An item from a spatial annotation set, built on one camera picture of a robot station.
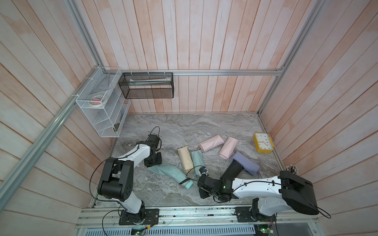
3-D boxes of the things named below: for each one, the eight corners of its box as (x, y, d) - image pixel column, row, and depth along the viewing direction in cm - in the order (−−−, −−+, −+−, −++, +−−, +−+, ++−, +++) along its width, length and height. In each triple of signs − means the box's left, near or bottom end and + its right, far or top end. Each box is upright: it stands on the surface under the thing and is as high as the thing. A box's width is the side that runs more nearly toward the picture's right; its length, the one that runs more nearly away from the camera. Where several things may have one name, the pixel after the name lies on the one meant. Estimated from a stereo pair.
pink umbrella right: (217, 155, 97) (218, 153, 95) (228, 138, 107) (229, 135, 104) (228, 161, 95) (229, 159, 92) (238, 143, 104) (239, 140, 101)
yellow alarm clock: (257, 153, 99) (259, 151, 96) (251, 135, 109) (253, 132, 106) (274, 153, 99) (277, 151, 96) (267, 135, 109) (269, 132, 106)
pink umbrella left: (199, 154, 98) (199, 152, 95) (194, 146, 102) (194, 144, 99) (223, 144, 103) (224, 141, 101) (217, 136, 107) (218, 134, 105)
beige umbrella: (185, 172, 90) (185, 170, 88) (177, 150, 100) (177, 148, 97) (195, 168, 91) (195, 166, 89) (187, 148, 101) (187, 145, 99)
